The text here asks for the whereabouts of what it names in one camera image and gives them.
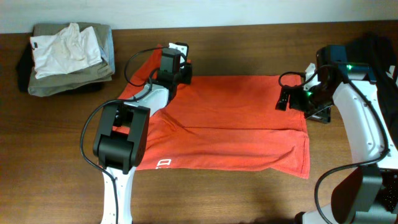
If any folded olive green garment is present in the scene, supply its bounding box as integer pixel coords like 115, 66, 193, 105
28, 22, 114, 97

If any dark navy garment pile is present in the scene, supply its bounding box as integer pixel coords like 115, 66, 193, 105
346, 33, 397, 144

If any folded light blue garment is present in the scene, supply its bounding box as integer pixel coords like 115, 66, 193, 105
98, 24, 116, 73

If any folded white garment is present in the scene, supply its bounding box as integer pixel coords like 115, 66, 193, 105
30, 23, 102, 79

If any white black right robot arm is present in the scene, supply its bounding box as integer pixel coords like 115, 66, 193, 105
275, 45, 397, 223

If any folded black garment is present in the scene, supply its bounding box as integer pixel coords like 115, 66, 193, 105
16, 44, 104, 95

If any orange printed t-shirt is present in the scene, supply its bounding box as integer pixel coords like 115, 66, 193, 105
112, 44, 311, 180

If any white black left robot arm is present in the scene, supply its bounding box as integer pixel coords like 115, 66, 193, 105
93, 42, 192, 224

